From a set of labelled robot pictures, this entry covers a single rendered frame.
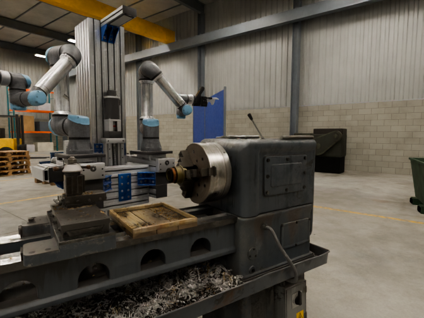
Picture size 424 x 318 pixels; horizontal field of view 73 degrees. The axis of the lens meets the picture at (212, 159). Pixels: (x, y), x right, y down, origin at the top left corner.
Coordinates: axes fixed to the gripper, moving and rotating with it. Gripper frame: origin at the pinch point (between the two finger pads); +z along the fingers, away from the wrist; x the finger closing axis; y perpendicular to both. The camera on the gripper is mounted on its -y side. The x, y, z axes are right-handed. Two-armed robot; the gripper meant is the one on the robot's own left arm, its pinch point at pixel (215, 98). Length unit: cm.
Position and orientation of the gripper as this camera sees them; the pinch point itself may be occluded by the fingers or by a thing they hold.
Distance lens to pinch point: 241.3
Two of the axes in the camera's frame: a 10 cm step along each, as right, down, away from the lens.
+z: 9.2, -0.3, 3.9
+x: 3.8, 2.2, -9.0
